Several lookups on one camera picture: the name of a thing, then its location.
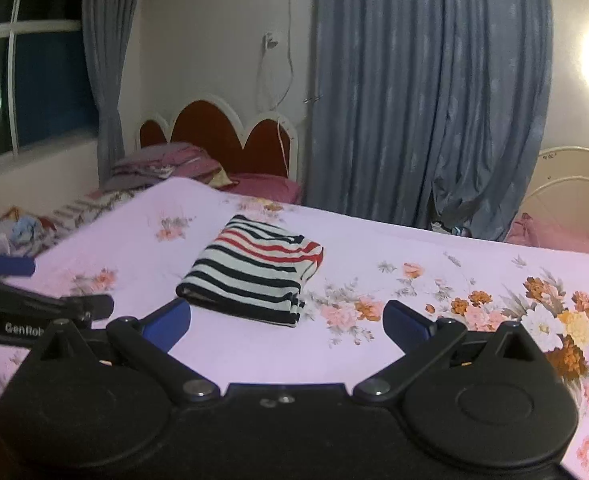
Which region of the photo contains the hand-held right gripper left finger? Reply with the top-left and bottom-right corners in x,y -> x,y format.
24,298 -> 224,404

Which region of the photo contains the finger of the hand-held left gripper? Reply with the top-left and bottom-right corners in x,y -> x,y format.
0,253 -> 36,279
0,279 -> 116,324

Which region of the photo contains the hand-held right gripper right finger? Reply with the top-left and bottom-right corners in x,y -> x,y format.
352,300 -> 550,404

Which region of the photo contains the striped knit sweater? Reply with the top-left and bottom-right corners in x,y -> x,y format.
175,214 -> 325,329

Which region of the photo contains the pile of colourful clothes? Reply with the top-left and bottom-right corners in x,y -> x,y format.
0,204 -> 61,256

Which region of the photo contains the pink floral bed sheet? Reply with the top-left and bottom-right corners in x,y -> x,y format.
0,176 -> 589,480

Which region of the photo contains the striped bed cover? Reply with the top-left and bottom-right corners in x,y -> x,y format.
49,187 -> 148,229

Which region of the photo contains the magenta pillow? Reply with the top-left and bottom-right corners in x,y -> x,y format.
223,173 -> 304,206

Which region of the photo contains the pink pillow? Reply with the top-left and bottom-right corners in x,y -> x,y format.
503,212 -> 589,257

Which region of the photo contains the window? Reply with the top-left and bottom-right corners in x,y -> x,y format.
0,0 -> 100,166

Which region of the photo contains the red scalloped headboard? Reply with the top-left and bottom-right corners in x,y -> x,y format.
135,95 -> 300,182

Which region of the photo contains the cream arched headboard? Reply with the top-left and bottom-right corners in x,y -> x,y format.
519,145 -> 589,242

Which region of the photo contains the narrow blue-grey curtain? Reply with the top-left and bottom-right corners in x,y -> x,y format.
81,0 -> 144,172

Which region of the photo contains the wide blue-grey curtain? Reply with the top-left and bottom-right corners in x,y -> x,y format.
306,0 -> 554,242

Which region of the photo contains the white hanging cable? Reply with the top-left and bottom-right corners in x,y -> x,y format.
255,0 -> 296,177

